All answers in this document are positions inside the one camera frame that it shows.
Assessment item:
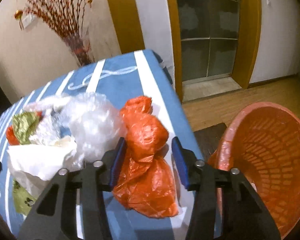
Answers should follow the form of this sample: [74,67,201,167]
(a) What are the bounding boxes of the small orange plastic bag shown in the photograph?
[113,96,178,218]

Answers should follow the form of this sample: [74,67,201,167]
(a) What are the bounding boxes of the clear plastic bag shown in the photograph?
[24,93,126,171]

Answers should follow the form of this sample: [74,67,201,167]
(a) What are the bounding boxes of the white plastic bag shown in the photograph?
[7,137,77,197]

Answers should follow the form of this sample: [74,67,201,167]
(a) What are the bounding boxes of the olive green wrapper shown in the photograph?
[12,112,40,145]

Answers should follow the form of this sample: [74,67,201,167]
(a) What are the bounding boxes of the orange plastic basket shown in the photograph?
[207,102,300,239]

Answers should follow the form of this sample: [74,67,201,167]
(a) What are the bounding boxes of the blue white striped tablecloth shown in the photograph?
[0,50,202,239]

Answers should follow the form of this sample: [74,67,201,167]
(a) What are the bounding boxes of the glass vase red branches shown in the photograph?
[22,0,93,67]

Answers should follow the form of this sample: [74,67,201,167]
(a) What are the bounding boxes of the wooden framed glass door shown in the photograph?
[167,0,262,101]

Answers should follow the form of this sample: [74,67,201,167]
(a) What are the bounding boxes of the wall switch plate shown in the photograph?
[20,14,37,30]

